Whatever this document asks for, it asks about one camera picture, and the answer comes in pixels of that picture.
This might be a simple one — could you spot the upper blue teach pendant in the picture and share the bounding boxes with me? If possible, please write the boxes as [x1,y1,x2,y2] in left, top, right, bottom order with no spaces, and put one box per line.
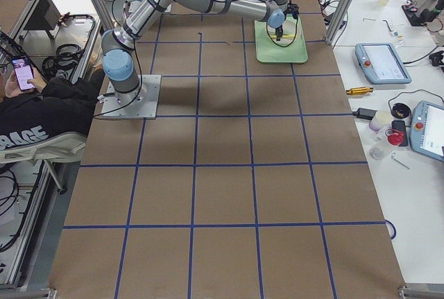
[355,43,411,85]

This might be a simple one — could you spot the white round plate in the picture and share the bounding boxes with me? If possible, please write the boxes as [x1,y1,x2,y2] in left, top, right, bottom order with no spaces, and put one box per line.
[266,17,302,47]

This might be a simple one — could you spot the red round cap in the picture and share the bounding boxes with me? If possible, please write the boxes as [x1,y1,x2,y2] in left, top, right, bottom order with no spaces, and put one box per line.
[385,128,404,146]

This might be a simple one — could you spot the black power adapter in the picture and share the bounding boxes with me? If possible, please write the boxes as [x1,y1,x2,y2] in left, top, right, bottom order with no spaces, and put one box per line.
[352,108,377,121]

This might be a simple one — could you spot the smartphone held by person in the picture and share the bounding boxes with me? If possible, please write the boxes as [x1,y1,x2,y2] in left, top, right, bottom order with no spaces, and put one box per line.
[11,55,35,92]

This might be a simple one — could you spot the yellow plastic fork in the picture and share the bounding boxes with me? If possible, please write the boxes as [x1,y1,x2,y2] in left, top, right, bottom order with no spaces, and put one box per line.
[271,34,296,41]

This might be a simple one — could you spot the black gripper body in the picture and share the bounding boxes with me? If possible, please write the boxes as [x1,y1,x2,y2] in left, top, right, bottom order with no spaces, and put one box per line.
[275,12,286,29]

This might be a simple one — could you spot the silver allen key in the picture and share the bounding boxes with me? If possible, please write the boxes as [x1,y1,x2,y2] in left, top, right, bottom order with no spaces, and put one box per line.
[391,153,410,170]

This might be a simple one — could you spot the blue teach pendant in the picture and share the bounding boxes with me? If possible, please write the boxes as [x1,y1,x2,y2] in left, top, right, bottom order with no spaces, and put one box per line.
[355,43,411,85]
[410,101,444,162]

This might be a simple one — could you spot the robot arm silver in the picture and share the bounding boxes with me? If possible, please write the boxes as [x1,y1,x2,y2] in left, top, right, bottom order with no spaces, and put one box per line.
[101,0,297,108]

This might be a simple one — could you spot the white office chair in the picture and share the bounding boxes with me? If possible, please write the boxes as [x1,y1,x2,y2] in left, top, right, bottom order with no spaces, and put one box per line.
[1,132,87,194]

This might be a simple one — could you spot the lower blue teach pendant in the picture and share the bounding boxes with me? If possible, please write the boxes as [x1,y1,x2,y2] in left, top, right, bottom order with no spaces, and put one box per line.
[410,101,444,162]

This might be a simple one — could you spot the green plastic tray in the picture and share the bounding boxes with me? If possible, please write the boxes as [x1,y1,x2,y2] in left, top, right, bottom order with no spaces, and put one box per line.
[255,19,308,64]

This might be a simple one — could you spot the black round dish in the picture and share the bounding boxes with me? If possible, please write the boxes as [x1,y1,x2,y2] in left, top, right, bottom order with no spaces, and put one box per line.
[391,103,411,119]

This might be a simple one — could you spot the clear plastic cup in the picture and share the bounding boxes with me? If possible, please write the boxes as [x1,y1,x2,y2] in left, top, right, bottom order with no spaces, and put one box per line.
[369,137,392,160]

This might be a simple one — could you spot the person in black hoodie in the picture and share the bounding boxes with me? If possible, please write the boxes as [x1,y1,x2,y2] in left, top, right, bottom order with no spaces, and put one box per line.
[1,65,105,151]

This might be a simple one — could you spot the aluminium frame post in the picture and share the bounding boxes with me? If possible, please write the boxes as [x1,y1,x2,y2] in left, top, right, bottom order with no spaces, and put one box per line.
[325,0,352,45]

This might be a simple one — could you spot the gold metal cylinder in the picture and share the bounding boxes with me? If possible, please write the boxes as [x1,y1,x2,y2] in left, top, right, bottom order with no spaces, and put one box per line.
[345,87,374,96]

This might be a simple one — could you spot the black smartphone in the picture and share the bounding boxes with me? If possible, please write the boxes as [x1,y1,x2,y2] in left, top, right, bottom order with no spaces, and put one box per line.
[391,120,409,147]

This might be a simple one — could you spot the white lavender cup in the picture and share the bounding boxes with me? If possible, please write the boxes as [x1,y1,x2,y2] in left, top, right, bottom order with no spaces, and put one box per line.
[368,110,393,132]

